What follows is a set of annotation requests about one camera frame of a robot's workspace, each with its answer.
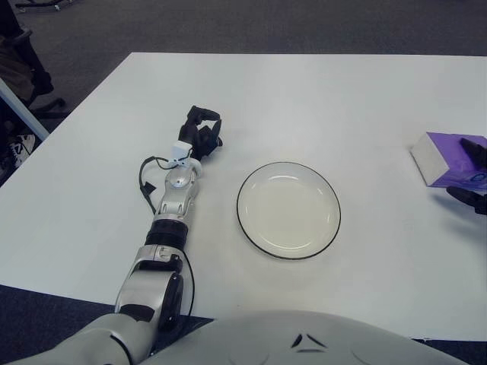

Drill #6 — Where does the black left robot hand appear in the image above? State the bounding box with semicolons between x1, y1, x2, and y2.
177;105;224;160

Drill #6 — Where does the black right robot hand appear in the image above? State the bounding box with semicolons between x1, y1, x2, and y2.
447;137;487;217

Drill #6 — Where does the purple tissue paper pack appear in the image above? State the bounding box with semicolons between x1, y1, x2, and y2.
409;132;487;189

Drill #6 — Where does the white plate with black rim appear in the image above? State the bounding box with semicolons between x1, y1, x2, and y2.
236;161;342;261

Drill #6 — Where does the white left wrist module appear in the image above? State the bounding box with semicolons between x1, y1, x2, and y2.
170;140;193;167

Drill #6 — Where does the black office chair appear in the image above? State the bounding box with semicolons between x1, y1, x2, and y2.
0;0;65;115

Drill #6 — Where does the grey neighbouring table edge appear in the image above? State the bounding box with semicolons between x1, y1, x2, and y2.
0;78;50;141

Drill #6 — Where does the white and black sneaker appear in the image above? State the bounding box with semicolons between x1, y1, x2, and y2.
0;133;36;172

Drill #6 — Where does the silver robot torso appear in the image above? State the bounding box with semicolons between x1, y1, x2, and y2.
72;309;487;365

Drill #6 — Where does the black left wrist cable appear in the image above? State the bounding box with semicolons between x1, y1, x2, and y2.
138;154;180;214

